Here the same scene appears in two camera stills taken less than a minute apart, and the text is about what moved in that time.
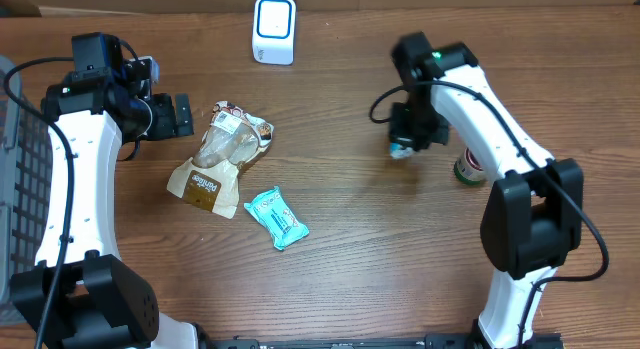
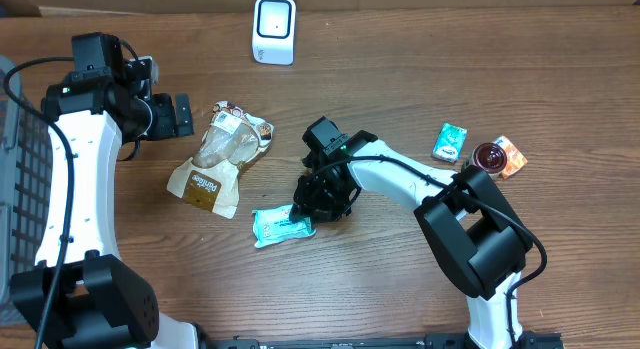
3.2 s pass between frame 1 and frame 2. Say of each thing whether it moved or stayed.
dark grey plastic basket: stayed
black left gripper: stayed
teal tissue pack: moved
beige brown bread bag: stayed
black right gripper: moved
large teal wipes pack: moved
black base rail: stayed
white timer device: stayed
